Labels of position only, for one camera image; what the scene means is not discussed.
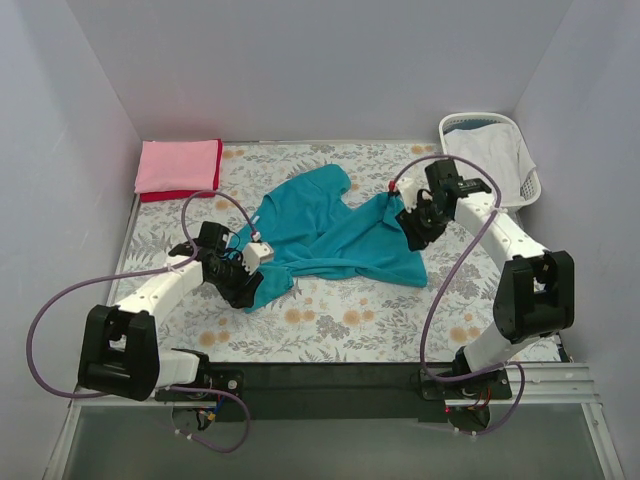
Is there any teal t shirt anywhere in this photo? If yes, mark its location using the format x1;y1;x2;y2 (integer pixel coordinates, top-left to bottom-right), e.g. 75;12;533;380
245;164;427;313

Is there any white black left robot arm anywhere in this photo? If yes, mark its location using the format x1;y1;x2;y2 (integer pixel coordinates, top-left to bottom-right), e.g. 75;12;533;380
78;222;275;400

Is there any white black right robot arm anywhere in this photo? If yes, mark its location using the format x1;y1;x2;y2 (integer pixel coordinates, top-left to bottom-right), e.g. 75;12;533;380
388;154;575;398

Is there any floral table mat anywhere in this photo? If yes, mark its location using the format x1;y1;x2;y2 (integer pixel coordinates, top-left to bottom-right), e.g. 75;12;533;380
111;143;500;362

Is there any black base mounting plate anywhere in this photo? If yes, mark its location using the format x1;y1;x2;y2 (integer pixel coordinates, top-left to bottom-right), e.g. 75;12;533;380
154;360;514;426

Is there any white t shirt in basket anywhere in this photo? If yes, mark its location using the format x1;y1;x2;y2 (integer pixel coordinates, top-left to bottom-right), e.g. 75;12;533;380
443;123;536;206

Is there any white laundry basket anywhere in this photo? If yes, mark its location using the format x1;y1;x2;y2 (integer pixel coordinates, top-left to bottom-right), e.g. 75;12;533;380
439;112;541;212

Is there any red folded t shirt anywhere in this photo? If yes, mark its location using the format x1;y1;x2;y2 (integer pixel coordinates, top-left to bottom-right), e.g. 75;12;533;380
138;138;224;204

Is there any pink folded t shirt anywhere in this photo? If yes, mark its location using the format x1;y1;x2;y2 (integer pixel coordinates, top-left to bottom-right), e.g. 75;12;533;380
134;139;223;195

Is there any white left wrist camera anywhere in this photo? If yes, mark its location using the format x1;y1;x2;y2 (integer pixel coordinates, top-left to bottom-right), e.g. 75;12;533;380
241;242;275;275

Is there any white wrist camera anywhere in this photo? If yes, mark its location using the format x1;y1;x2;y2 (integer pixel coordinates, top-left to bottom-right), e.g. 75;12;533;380
241;242;275;275
388;178;419;213

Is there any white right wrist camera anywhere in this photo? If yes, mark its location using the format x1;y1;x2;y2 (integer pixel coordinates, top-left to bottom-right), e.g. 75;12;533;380
388;178;419;213

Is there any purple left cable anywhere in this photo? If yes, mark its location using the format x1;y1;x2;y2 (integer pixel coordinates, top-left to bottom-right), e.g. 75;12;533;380
27;190;264;454

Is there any aluminium frame rail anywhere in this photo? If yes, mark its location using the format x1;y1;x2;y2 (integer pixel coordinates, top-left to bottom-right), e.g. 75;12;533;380
46;363;624;479

